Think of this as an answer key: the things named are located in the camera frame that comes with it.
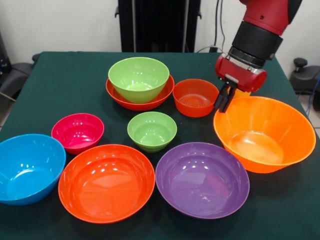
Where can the dark green table cloth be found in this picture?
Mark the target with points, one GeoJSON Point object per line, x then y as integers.
{"type": "Point", "coordinates": [75, 87]}

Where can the black device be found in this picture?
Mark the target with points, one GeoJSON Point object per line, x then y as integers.
{"type": "Point", "coordinates": [3, 57]}

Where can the small green bowl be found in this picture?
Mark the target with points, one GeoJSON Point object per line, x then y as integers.
{"type": "Point", "coordinates": [151, 130]}

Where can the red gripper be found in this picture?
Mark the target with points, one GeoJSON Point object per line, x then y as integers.
{"type": "Point", "coordinates": [240, 72]}

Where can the small red bowl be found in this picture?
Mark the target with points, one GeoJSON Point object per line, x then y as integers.
{"type": "Point", "coordinates": [195, 97]}

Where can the purple bowl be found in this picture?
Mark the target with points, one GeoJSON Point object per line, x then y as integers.
{"type": "Point", "coordinates": [202, 182]}

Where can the yellow cup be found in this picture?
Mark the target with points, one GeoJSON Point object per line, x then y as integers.
{"type": "Point", "coordinates": [243, 93]}

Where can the large green bowl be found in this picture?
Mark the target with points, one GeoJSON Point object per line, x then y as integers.
{"type": "Point", "coordinates": [138, 80]}

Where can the large orange bowl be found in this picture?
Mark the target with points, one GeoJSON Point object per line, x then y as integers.
{"type": "Point", "coordinates": [265, 130]}

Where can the pink bowl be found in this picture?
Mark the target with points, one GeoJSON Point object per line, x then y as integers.
{"type": "Point", "coordinates": [77, 132]}

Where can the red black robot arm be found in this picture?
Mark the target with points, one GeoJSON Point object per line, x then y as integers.
{"type": "Point", "coordinates": [262, 30]}

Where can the blue bowl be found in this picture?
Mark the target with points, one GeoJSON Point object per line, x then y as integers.
{"type": "Point", "coordinates": [27, 172]}

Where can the large red bowl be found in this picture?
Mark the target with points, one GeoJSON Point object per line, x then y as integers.
{"type": "Point", "coordinates": [106, 187]}
{"type": "Point", "coordinates": [140, 106]}

